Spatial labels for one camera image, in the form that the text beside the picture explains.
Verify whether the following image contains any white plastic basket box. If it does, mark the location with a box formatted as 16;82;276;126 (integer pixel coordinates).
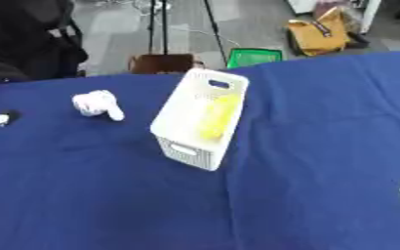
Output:
148;67;252;172

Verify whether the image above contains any green plastic bin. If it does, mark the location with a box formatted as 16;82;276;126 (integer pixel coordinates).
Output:
225;47;286;69

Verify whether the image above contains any brown cardboard box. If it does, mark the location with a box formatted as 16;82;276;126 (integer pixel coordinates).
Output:
128;53;204;75

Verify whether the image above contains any black office chair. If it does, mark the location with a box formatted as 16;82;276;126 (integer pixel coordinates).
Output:
0;0;91;83

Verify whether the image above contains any black tripod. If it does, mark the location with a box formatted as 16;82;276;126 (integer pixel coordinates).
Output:
145;0;231;68

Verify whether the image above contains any yellow bag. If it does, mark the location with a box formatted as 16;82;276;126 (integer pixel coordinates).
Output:
285;6;354;58

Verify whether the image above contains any yellow toy banana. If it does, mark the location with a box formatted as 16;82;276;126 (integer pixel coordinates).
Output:
196;94;243;142

